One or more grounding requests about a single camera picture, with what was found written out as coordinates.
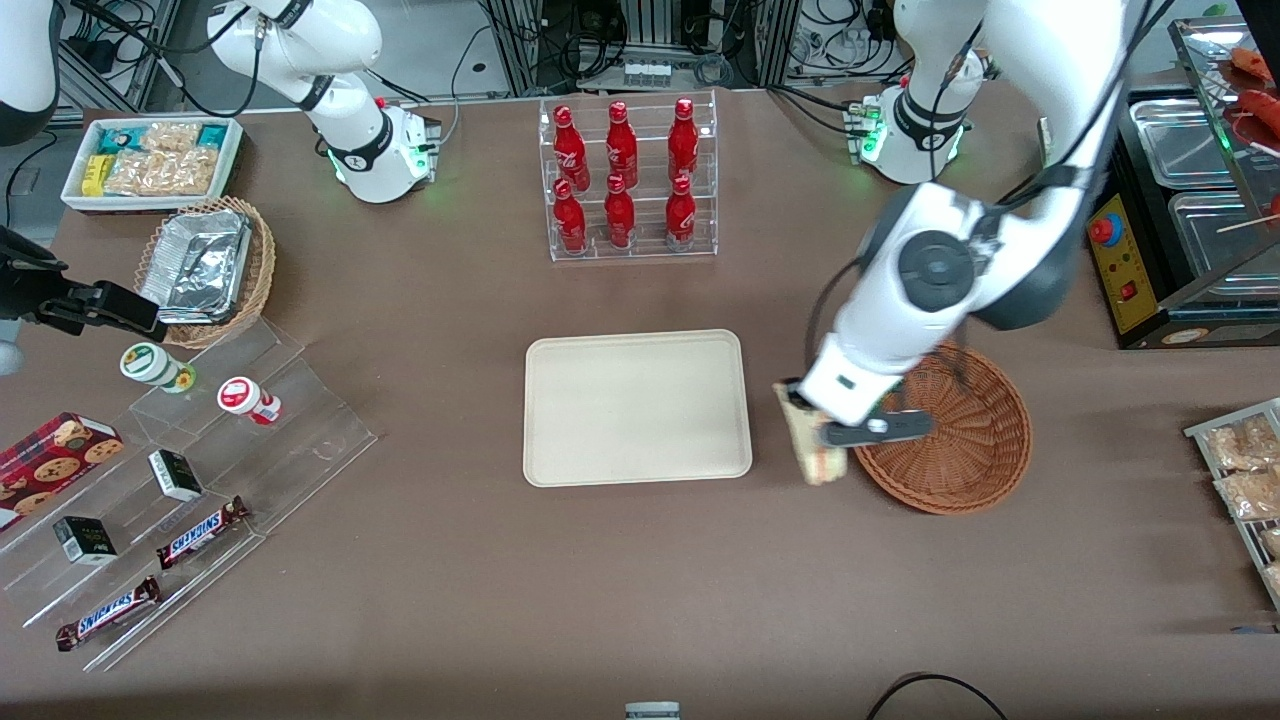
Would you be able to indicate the clear bag of nut snacks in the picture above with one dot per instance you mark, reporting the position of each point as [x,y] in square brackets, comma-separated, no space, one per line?
[165,170]

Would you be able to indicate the stacked aluminium foil trays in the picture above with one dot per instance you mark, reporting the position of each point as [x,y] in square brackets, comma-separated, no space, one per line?
[200,265]

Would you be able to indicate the light wicker basket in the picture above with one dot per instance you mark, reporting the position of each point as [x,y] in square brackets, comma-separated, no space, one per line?
[262,270]

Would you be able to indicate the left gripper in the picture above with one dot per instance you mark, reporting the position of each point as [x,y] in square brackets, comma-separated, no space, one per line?
[798,399]

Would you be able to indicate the clear acrylic stepped display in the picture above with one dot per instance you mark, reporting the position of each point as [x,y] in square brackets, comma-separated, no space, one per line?
[310,440]

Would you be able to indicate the small teal snack packet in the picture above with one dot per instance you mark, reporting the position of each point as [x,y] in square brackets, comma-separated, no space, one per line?
[211,135]

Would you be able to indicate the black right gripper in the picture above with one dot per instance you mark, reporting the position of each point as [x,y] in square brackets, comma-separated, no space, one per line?
[32,292]

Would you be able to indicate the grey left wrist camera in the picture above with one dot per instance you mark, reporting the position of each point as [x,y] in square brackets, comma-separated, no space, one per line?
[880,427]

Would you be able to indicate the round brown wicker basket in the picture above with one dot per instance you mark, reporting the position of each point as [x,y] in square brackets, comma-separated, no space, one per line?
[980,450]

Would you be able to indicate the triangular sandwich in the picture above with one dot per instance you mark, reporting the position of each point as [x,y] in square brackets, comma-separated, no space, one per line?
[815,455]

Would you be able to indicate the clear bag of pastry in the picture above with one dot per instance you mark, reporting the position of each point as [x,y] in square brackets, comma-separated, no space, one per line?
[1240,445]
[1274,580]
[1272,542]
[1250,493]

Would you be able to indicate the cream rectangular tray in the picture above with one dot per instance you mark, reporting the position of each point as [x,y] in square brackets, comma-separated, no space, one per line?
[636,408]

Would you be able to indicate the yellow snack packet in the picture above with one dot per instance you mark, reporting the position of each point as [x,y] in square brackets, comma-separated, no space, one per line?
[94,175]

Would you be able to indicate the white rectangular snack box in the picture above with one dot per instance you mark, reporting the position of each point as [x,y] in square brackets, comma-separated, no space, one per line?
[75,190]

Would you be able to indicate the red cola bottle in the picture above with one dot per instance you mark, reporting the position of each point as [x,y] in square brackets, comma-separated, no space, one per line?
[570,220]
[569,150]
[619,218]
[622,148]
[683,145]
[680,216]

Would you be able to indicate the white power strip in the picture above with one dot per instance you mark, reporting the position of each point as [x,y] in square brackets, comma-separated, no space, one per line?
[646,73]

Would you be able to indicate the red cookie box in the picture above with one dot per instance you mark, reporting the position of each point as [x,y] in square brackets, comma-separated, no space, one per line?
[50,465]

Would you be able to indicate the steel food pan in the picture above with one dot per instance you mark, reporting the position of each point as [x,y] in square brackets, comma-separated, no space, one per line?
[1215,240]
[1185,140]

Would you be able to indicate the snickers bar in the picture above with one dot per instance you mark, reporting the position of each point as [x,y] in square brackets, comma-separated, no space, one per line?
[200,532]
[108,612]

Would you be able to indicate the small black carton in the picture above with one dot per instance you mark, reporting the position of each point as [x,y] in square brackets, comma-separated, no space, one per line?
[85,540]
[175,475]

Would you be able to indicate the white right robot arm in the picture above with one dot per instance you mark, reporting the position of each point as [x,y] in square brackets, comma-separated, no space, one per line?
[350,130]

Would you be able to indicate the black food warmer cabinet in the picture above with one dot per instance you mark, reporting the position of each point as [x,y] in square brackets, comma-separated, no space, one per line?
[1125,270]

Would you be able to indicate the green lid yoghurt bottle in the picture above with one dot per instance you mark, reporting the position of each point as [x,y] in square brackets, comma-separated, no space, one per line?
[148,364]

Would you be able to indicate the aluminium frame rack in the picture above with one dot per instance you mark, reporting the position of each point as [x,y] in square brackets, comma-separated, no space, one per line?
[520,45]

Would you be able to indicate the tray of packaged snacks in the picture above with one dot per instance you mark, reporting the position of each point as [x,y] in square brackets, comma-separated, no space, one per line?
[1205,430]

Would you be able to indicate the red lid yoghurt bottle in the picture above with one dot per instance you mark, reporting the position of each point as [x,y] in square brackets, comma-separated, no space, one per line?
[243,397]

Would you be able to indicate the small grey device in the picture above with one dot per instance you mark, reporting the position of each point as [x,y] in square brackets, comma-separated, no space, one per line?
[652,711]

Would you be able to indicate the red sausage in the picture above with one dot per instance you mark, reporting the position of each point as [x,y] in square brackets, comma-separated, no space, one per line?
[1258,65]
[1262,103]

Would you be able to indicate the clear acrylic bottle rack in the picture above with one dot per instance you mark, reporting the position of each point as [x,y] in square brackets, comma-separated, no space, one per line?
[650,250]

